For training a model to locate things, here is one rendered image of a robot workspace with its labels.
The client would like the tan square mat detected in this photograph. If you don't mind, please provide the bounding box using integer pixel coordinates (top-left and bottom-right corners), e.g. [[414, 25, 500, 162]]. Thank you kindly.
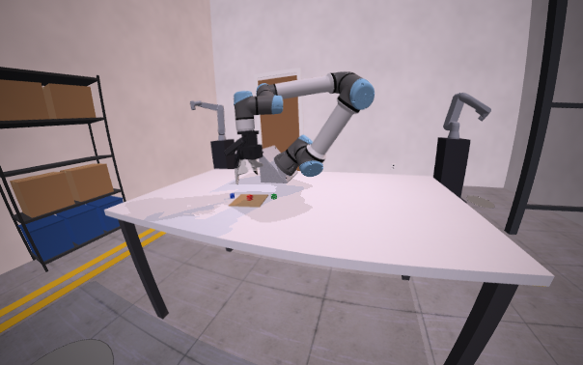
[[229, 194, 268, 208]]

